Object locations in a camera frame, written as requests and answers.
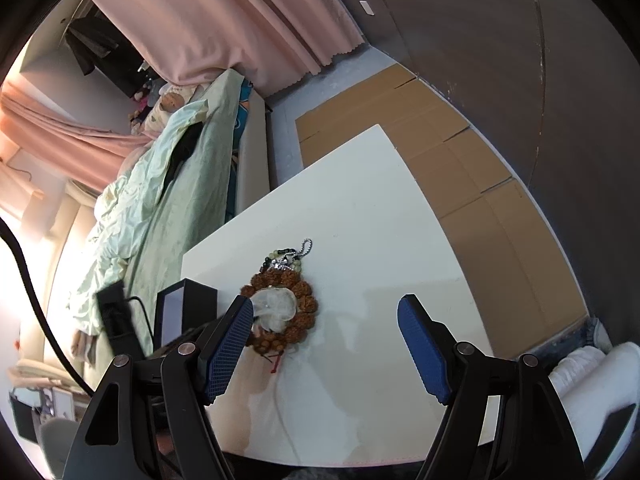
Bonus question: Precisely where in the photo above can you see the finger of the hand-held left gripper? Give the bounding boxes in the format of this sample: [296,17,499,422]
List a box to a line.
[96,281,138,358]

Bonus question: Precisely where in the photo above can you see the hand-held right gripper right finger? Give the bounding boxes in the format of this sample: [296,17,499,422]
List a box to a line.
[397,294,588,480]

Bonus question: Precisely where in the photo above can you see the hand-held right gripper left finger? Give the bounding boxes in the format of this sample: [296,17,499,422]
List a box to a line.
[62,295,256,480]

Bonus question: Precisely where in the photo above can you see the black jewelry box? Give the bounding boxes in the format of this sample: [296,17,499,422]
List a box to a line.
[152,278,219,356]

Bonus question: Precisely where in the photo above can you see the brown bead bracelet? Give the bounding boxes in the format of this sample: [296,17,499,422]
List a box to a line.
[240,268,319,375]

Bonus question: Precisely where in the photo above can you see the green black bead bracelet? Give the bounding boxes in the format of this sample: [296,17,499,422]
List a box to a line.
[260,246,306,275]

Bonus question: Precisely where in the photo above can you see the light green quilt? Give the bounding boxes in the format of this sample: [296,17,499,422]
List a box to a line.
[65,99,211,336]

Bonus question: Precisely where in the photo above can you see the flattened cardboard sheets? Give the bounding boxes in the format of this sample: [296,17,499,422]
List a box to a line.
[295,62,588,361]

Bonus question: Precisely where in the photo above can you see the bed with green sheet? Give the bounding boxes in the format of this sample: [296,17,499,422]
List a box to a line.
[75,67,273,376]

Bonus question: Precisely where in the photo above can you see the white shoe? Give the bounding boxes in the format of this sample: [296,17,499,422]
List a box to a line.
[547,342,640,480]
[582,317,613,353]

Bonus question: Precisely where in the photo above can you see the black garment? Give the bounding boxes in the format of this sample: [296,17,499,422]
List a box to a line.
[162,122,203,186]

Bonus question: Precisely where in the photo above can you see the pink curtain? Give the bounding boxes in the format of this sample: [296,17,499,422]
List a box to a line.
[77,0,363,96]
[0,80,146,193]

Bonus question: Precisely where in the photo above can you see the plush toys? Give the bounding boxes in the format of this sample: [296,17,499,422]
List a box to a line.
[130,77,166,133]

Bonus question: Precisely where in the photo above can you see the bear print pillow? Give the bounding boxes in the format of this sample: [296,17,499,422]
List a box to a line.
[142,82,201,133]

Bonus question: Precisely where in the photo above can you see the hanging dark clothes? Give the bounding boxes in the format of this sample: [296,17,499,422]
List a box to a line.
[67,12,151,98]

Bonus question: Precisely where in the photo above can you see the thin black cable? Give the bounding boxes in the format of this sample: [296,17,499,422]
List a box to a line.
[127,297,154,346]

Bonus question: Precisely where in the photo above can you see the thick black cable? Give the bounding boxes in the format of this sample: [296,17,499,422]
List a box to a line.
[0,217,96,396]

